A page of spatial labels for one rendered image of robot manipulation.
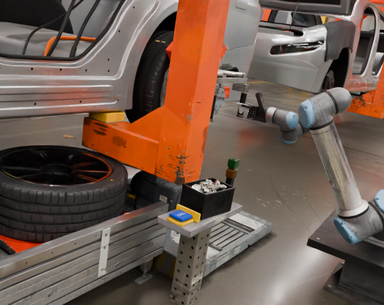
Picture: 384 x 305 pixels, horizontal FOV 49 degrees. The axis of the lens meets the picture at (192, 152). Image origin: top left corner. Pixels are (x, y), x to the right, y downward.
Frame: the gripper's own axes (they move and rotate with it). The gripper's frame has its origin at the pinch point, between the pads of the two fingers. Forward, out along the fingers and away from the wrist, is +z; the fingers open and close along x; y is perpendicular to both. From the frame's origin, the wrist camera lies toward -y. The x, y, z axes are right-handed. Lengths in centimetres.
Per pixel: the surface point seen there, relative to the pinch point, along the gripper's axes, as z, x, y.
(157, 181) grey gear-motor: 13, -52, 44
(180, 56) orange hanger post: -9, -76, -26
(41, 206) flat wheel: 11, -127, 39
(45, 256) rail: -11, -140, 47
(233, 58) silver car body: 33, 41, -23
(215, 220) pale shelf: -41, -78, 39
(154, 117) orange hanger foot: 3, -74, 4
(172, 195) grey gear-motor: -2, -56, 47
